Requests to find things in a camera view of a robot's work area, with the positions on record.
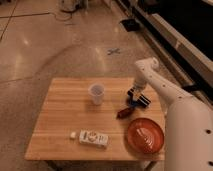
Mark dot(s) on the wooden table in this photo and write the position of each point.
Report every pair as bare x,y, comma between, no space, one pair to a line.
68,108

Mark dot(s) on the small white cube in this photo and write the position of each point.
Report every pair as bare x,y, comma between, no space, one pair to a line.
72,135

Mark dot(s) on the orange round plate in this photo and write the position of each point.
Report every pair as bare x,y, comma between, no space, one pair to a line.
145,136

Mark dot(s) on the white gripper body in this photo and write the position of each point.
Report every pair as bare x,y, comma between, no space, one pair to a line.
139,83

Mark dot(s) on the black floor plate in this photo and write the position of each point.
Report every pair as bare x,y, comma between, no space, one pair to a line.
130,25

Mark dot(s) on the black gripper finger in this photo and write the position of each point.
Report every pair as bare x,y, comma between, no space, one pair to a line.
131,93
136,95

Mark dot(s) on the dark red snack wrapper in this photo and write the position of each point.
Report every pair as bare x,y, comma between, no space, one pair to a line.
125,112

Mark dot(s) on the white printed box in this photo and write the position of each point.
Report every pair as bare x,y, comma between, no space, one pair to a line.
93,138

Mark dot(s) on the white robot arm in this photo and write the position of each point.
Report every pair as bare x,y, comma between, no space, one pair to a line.
188,123

